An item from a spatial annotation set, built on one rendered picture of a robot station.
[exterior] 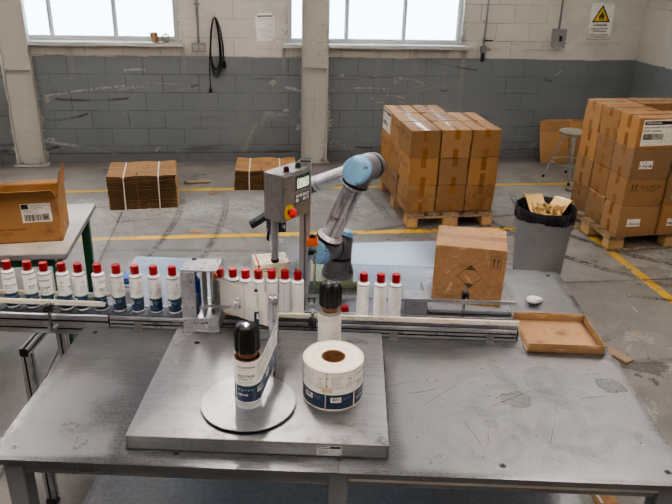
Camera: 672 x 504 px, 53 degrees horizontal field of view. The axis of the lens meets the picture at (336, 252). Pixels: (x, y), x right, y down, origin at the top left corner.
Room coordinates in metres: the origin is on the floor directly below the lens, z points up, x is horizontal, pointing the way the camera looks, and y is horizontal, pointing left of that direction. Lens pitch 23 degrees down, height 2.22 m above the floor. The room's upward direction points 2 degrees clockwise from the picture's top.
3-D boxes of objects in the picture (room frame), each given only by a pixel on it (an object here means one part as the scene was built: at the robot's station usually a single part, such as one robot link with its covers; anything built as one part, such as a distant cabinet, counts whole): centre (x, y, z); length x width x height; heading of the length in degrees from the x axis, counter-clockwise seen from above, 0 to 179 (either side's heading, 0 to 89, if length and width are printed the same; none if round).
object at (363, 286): (2.42, -0.11, 0.98); 0.05 x 0.05 x 0.20
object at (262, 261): (2.93, 0.31, 0.87); 0.16 x 0.12 x 0.07; 105
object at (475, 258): (2.74, -0.59, 0.99); 0.30 x 0.24 x 0.27; 79
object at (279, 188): (2.50, 0.19, 1.38); 0.17 x 0.10 x 0.19; 144
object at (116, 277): (2.43, 0.88, 0.98); 0.05 x 0.05 x 0.20
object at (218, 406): (1.82, 0.27, 0.89); 0.31 x 0.31 x 0.01
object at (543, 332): (2.40, -0.91, 0.85); 0.30 x 0.26 x 0.04; 89
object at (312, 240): (2.47, 0.10, 1.05); 0.10 x 0.04 x 0.33; 179
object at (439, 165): (6.34, -0.93, 0.45); 1.20 x 0.84 x 0.89; 10
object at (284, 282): (2.42, 0.20, 0.98); 0.05 x 0.05 x 0.20
